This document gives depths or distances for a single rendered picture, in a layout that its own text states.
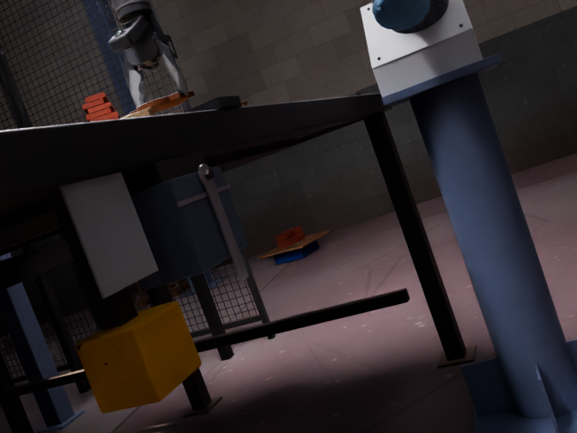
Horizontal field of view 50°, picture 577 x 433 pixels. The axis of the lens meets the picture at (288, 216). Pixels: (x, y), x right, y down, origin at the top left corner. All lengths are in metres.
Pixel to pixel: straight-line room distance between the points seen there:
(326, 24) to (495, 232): 5.00
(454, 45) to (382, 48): 0.17
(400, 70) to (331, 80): 4.81
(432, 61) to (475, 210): 0.36
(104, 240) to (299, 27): 5.82
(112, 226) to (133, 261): 0.05
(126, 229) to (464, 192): 0.98
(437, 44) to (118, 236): 1.00
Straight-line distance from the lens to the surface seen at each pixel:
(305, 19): 6.42
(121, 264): 0.68
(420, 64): 1.50
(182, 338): 0.70
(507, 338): 1.62
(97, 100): 2.24
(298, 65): 6.39
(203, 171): 0.82
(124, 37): 1.26
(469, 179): 1.51
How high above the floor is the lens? 0.80
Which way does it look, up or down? 4 degrees down
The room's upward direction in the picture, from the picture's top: 20 degrees counter-clockwise
